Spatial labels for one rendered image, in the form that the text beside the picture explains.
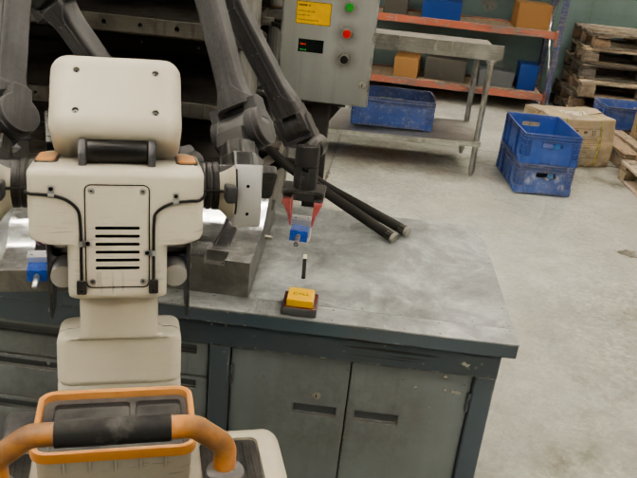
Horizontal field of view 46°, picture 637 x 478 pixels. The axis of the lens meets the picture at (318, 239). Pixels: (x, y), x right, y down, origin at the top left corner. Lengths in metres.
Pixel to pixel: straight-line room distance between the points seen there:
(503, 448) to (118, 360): 1.68
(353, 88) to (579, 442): 1.49
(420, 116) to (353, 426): 3.83
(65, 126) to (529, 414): 2.18
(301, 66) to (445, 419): 1.20
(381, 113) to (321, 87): 3.04
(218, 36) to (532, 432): 1.93
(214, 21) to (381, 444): 1.09
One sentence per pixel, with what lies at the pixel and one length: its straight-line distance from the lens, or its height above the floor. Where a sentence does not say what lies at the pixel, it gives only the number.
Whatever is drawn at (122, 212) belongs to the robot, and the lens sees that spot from 1.24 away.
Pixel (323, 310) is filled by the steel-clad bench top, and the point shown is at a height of 0.80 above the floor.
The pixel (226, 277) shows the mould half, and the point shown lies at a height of 0.85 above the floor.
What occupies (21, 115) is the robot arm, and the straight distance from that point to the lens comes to 1.41.
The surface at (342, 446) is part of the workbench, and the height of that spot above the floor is 0.41.
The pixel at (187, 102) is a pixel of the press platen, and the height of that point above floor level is 1.04.
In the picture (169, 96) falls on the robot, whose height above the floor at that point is 1.34.
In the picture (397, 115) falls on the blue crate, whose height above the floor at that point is 0.36.
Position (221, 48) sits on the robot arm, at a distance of 1.48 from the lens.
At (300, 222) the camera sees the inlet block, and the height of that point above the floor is 0.95.
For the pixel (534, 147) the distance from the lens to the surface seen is 5.26.
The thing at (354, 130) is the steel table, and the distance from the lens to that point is 5.37.
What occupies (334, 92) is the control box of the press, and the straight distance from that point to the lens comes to 2.46.
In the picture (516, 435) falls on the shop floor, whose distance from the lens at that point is 2.85.
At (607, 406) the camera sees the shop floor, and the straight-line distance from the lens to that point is 3.17.
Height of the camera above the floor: 1.64
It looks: 24 degrees down
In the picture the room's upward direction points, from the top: 6 degrees clockwise
